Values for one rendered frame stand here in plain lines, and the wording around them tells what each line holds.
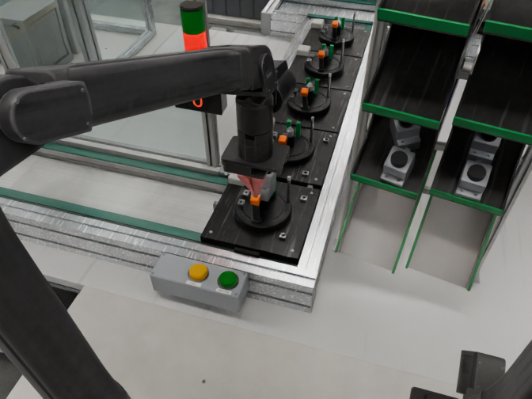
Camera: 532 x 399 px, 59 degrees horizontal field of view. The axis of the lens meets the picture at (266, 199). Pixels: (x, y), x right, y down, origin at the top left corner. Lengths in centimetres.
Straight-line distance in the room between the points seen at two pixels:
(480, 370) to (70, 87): 59
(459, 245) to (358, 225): 21
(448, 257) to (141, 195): 79
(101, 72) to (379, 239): 75
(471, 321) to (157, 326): 71
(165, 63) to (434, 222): 72
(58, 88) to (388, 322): 92
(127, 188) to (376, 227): 69
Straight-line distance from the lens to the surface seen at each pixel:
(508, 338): 121
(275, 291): 109
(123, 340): 113
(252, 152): 74
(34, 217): 130
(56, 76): 42
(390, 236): 106
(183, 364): 107
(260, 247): 109
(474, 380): 71
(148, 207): 130
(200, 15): 106
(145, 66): 50
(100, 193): 137
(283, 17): 219
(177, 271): 108
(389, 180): 91
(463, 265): 108
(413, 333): 114
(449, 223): 107
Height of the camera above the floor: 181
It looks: 44 degrees down
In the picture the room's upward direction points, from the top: straight up
